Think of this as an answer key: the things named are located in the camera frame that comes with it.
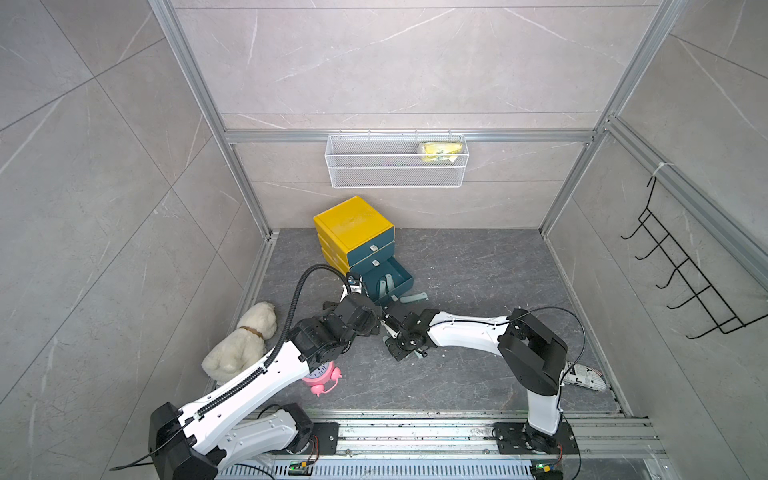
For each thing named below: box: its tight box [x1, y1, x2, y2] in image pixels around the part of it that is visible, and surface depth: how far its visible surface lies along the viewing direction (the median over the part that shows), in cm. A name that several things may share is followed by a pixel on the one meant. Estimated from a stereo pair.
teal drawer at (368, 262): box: [349, 241, 395, 275], surface depth 97 cm
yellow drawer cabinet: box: [313, 195, 395, 275], surface depth 95 cm
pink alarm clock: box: [302, 361, 342, 397], surface depth 83 cm
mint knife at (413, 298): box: [400, 292, 428, 303], surface depth 102 cm
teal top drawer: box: [347, 226, 395, 267], surface depth 92 cm
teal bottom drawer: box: [362, 256, 414, 303], surface depth 106 cm
